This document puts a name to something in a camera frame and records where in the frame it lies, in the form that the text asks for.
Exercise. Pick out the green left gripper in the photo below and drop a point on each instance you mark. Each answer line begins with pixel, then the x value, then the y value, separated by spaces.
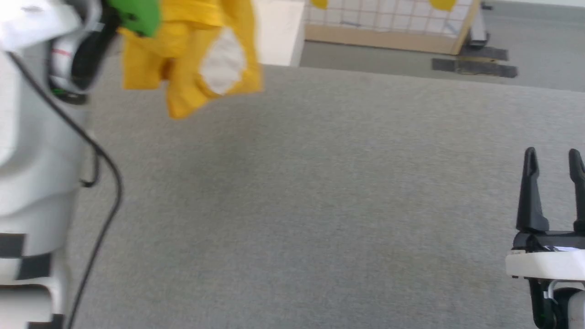
pixel 137 16

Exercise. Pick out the yellow hooded cartoon garment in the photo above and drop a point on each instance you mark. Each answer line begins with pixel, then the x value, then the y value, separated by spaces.
pixel 187 50

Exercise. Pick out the white box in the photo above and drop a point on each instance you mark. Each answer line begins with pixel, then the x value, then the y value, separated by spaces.
pixel 279 32

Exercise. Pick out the lemon print grid panel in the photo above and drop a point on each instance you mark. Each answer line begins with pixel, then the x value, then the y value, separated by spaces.
pixel 388 23

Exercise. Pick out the grey panel stand foot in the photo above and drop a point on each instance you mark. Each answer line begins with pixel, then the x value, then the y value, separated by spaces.
pixel 477 32

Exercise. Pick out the black floor plate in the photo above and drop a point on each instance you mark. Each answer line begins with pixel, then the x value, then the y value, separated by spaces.
pixel 475 67
pixel 486 53

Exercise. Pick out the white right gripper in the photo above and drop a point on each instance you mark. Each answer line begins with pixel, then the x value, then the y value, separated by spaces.
pixel 548 262

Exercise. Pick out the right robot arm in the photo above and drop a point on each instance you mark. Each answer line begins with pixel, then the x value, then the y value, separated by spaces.
pixel 576 306

